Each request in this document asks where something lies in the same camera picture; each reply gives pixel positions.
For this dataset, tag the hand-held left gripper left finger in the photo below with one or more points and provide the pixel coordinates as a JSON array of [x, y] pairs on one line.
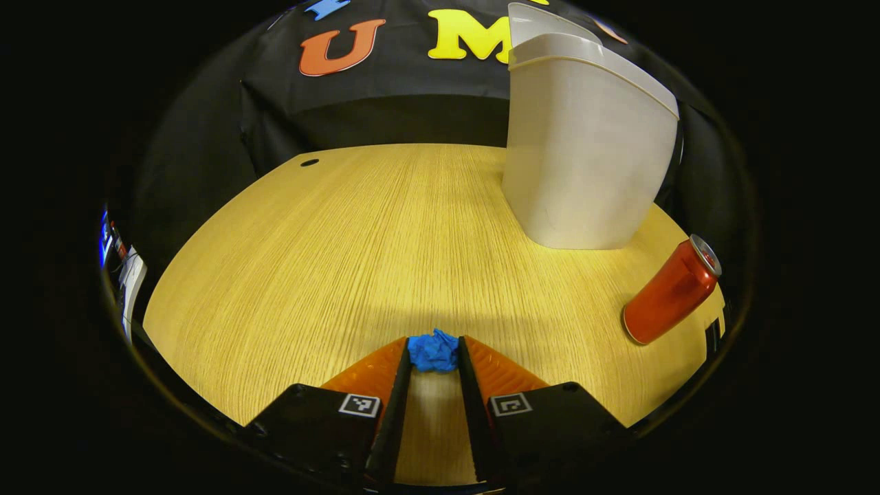
[[395, 426]]

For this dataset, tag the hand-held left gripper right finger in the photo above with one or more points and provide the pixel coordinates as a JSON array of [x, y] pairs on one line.
[[474, 426]]

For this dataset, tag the blue paper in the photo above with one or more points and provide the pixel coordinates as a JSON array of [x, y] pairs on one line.
[[433, 352]]

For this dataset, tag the red pop can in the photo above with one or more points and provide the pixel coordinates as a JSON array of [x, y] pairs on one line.
[[670, 292]]

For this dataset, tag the white desktop garbage bin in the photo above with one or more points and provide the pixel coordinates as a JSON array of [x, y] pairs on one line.
[[584, 158]]

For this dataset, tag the wooden desktop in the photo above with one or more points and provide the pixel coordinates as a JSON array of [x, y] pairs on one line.
[[344, 261]]

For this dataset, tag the black backdrop cloth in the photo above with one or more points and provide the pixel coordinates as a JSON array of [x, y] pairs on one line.
[[385, 110]]

